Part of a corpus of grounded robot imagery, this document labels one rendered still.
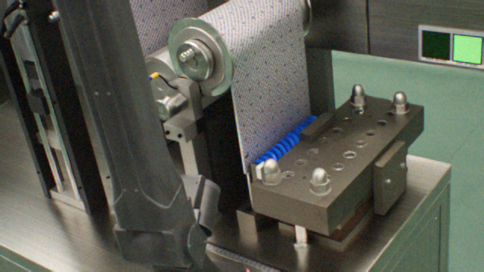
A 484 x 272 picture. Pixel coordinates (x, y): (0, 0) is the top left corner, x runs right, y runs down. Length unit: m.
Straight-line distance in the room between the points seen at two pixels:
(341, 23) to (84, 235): 0.68
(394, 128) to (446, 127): 2.12
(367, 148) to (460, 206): 1.64
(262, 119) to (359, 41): 0.27
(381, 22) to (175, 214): 0.78
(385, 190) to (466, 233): 1.49
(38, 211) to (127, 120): 0.94
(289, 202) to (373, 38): 0.40
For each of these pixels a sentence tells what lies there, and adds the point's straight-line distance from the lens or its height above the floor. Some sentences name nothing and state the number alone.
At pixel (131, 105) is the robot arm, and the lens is 0.59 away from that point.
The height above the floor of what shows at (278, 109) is 1.10.
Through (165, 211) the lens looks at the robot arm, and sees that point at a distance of 0.65.
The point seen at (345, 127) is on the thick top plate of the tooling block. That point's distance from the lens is 1.34.
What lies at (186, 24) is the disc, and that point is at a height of 1.31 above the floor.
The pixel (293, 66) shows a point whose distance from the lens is 1.30.
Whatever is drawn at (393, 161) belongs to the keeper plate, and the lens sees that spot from 1.27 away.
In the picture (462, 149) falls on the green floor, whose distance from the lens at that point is 3.26.
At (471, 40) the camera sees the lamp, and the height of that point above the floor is 1.20.
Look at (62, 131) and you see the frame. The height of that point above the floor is 1.10.
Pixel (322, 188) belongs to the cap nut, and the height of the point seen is 1.04.
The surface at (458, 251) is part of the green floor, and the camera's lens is 2.65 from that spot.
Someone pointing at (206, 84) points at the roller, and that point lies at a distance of 1.18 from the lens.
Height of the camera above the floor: 1.68
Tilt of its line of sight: 29 degrees down
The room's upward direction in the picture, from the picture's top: 9 degrees counter-clockwise
